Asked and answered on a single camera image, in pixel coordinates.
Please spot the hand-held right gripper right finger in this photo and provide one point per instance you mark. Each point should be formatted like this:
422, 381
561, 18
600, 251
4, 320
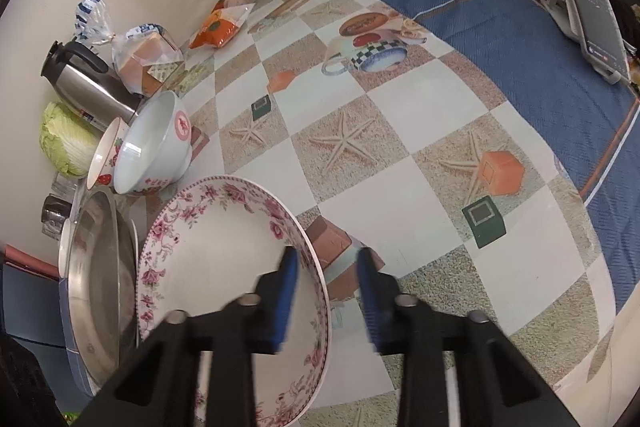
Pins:
372, 307

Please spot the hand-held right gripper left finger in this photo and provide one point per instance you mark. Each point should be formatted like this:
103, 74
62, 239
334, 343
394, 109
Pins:
284, 302

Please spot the pink floral plate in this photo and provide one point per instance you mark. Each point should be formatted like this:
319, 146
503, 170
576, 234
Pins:
215, 237

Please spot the steel basin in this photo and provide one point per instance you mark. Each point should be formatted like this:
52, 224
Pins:
95, 267

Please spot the large white bowl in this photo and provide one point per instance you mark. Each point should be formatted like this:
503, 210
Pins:
155, 142

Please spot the small red-rimmed bowl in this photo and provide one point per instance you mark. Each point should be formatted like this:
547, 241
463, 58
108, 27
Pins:
102, 157

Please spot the printed checkered tablecloth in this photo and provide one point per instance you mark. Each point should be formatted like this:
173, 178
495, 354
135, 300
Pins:
400, 132

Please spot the glass pot with dark lid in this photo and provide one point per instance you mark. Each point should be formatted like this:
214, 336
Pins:
56, 209

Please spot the clear glass tumbler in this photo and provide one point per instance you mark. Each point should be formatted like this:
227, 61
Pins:
65, 184

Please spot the napa cabbage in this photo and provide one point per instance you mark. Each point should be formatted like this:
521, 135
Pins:
65, 142

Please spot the steel thermos jug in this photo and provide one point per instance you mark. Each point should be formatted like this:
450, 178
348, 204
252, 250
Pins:
95, 92

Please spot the orange snack packet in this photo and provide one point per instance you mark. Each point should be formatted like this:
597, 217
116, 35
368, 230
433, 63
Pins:
217, 27

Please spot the bagged bread loaf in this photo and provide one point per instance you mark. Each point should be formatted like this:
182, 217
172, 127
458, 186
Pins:
145, 52

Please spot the smartphone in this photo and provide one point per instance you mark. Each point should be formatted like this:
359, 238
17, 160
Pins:
590, 7

